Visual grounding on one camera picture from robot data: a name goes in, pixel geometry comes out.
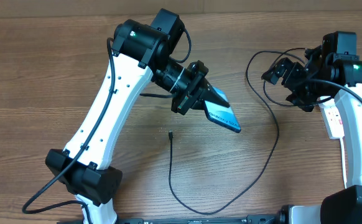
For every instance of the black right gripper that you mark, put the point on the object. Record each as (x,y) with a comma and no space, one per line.
(290,71)

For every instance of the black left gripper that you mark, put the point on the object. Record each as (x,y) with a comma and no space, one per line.
(199,92)

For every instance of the blue Galaxy smartphone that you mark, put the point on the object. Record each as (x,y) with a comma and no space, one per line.
(223,116)

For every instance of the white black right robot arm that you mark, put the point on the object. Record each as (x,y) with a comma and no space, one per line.
(333,69)

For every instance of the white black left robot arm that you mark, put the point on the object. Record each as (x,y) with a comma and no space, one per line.
(138,54)

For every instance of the white power strip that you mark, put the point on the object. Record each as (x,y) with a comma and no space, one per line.
(332,119)

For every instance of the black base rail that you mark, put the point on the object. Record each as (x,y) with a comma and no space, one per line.
(196,221)

